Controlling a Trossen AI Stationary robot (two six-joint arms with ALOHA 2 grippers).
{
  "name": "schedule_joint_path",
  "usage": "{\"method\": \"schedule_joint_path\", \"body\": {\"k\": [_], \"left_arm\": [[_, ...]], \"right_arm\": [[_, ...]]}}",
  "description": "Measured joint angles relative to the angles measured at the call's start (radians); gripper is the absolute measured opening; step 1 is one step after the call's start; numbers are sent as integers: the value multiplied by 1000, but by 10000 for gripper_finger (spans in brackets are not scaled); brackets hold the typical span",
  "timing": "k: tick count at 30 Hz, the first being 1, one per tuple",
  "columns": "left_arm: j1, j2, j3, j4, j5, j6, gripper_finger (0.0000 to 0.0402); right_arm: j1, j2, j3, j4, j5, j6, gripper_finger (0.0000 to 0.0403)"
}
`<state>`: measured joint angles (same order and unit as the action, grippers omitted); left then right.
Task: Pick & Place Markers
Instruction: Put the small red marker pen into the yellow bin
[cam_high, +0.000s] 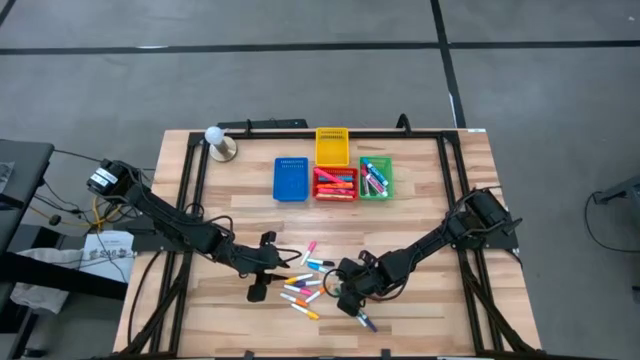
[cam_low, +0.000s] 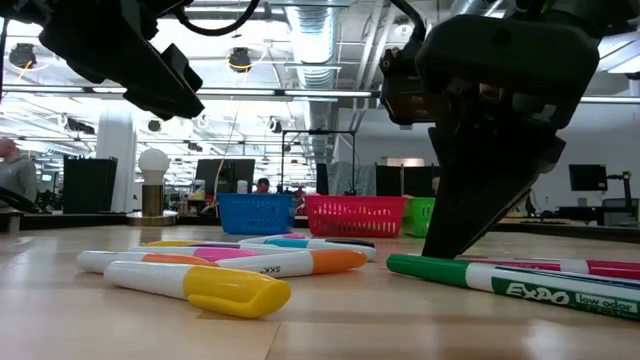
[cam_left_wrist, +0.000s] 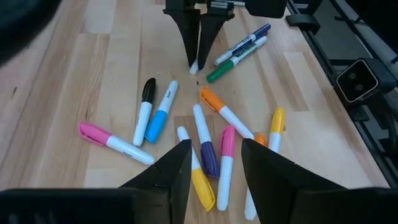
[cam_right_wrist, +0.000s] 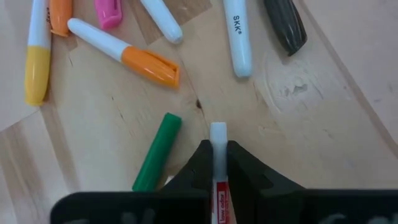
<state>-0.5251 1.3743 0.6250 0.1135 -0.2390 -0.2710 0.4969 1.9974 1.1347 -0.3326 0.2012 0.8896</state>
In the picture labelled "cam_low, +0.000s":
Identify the blue plastic basket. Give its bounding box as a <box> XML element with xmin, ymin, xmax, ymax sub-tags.
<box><xmin>217</xmin><ymin>192</ymin><xmax>296</xmax><ymax>236</ymax></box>

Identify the thin red Expo marker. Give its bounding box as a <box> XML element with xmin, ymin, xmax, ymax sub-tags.
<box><xmin>452</xmin><ymin>255</ymin><xmax>640</xmax><ymax>281</ymax></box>

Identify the green plastic basket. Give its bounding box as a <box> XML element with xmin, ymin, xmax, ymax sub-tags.
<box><xmin>402</xmin><ymin>196</ymin><xmax>437</xmax><ymax>239</ymax></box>

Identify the white marker black cap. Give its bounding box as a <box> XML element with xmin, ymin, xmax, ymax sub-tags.
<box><xmin>323</xmin><ymin>237</ymin><xmax>377</xmax><ymax>249</ymax></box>

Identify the thin green Expo marker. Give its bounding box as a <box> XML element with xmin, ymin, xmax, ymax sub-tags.
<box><xmin>385</xmin><ymin>253</ymin><xmax>640</xmax><ymax>322</ymax></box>

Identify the black monitor on arm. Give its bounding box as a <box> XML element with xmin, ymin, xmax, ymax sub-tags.
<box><xmin>568</xmin><ymin>163</ymin><xmax>609</xmax><ymax>193</ymax></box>

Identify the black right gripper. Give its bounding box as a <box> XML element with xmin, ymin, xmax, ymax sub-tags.
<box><xmin>414</xmin><ymin>13</ymin><xmax>601</xmax><ymax>260</ymax></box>

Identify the black partition panel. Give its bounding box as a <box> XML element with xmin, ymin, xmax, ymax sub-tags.
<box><xmin>62</xmin><ymin>155</ymin><xmax>119</xmax><ymax>215</ymax></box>

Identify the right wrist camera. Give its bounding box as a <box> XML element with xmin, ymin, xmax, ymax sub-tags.
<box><xmin>378</xmin><ymin>47</ymin><xmax>437</xmax><ymax>126</ymax></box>

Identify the white marker yellow cap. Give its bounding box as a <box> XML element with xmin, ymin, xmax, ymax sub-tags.
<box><xmin>143</xmin><ymin>239</ymin><xmax>207</xmax><ymax>249</ymax></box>
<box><xmin>103</xmin><ymin>259</ymin><xmax>293</xmax><ymax>320</ymax></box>

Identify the black camera frame stand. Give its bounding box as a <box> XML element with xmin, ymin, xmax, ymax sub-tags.
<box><xmin>280</xmin><ymin>128</ymin><xmax>357</xmax><ymax>197</ymax></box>

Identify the long ceiling light bar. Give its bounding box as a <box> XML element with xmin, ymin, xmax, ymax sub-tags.
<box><xmin>0</xmin><ymin>84</ymin><xmax>640</xmax><ymax>104</ymax></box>

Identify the white marker teal cap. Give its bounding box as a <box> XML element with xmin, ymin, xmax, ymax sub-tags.
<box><xmin>238</xmin><ymin>234</ymin><xmax>380</xmax><ymax>263</ymax></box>

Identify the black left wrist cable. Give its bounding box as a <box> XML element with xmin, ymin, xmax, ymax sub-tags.
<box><xmin>172</xmin><ymin>0</ymin><xmax>262</xmax><ymax>38</ymax></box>

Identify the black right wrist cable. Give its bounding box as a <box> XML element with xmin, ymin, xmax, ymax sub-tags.
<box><xmin>388</xmin><ymin>0</ymin><xmax>430</xmax><ymax>56</ymax></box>

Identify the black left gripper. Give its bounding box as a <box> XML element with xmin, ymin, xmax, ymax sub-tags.
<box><xmin>38</xmin><ymin>0</ymin><xmax>206</xmax><ymax>121</ymax></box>

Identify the light bulb lamp brass base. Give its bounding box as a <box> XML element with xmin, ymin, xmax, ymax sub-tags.
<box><xmin>124</xmin><ymin>147</ymin><xmax>180</xmax><ymax>227</ymax></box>

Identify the black computer monitor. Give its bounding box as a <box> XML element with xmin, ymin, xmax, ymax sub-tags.
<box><xmin>194</xmin><ymin>158</ymin><xmax>257</xmax><ymax>196</ymax></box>

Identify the white marker orange cap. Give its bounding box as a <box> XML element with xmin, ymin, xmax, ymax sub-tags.
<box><xmin>215</xmin><ymin>248</ymin><xmax>370</xmax><ymax>280</ymax></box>
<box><xmin>76</xmin><ymin>249</ymin><xmax>220</xmax><ymax>274</ymax></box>

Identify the black ceiling cable reel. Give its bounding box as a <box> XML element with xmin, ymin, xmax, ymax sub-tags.
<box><xmin>7</xmin><ymin>42</ymin><xmax>39</xmax><ymax>69</ymax></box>
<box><xmin>227</xmin><ymin>46</ymin><xmax>254</xmax><ymax>74</ymax></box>

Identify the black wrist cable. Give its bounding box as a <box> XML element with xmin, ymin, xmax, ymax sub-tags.
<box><xmin>388</xmin><ymin>0</ymin><xmax>430</xmax><ymax>56</ymax></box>
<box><xmin>172</xmin><ymin>0</ymin><xmax>262</xmax><ymax>38</ymax></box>

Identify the red plastic basket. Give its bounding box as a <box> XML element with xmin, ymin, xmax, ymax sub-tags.
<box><xmin>304</xmin><ymin>194</ymin><xmax>409</xmax><ymax>239</ymax></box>

